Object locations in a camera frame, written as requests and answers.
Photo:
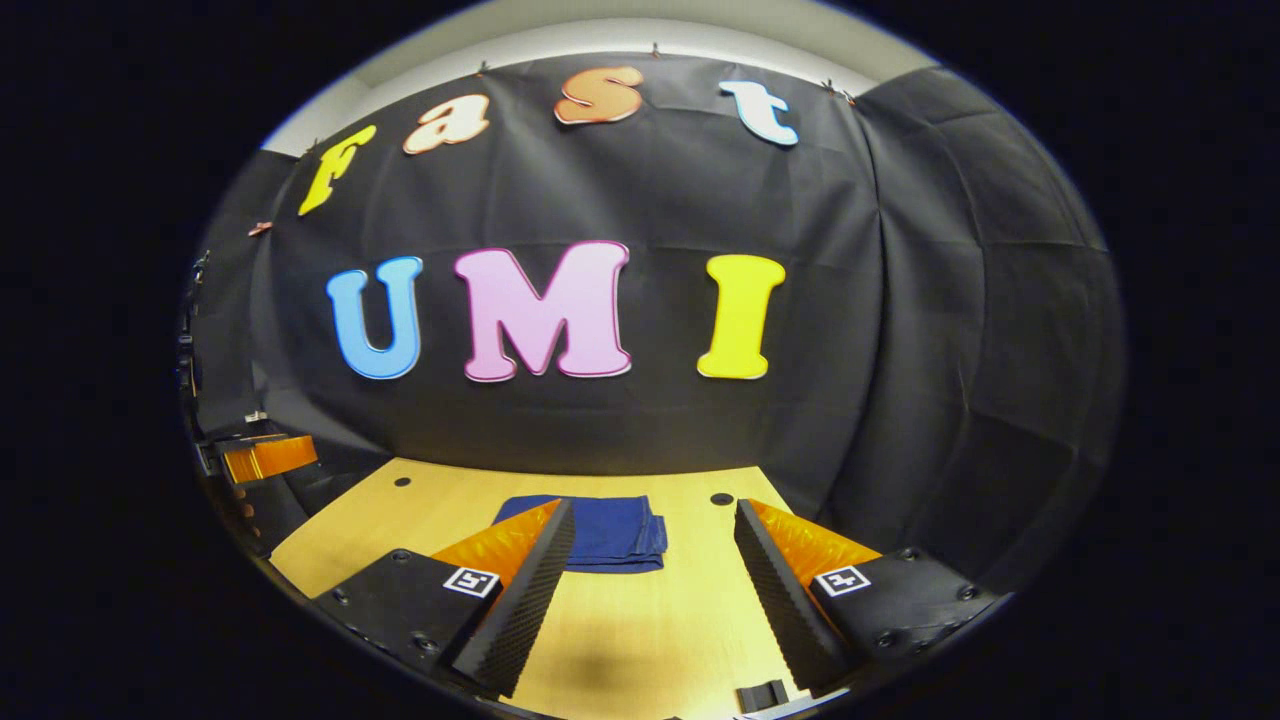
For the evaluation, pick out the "black backdrop cloth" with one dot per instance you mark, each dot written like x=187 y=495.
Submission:
x=650 y=190

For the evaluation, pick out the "small red clip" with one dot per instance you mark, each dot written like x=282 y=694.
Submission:
x=261 y=228

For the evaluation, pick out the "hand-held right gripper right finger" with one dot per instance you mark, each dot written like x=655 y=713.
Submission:
x=790 y=610

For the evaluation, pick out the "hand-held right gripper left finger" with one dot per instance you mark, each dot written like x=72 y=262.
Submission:
x=515 y=620

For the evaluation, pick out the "blue jeans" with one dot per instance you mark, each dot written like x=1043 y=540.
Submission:
x=620 y=530

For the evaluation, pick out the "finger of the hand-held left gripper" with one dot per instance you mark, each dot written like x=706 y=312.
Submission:
x=270 y=458

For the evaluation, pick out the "black table bracket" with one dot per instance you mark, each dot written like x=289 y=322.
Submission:
x=762 y=695

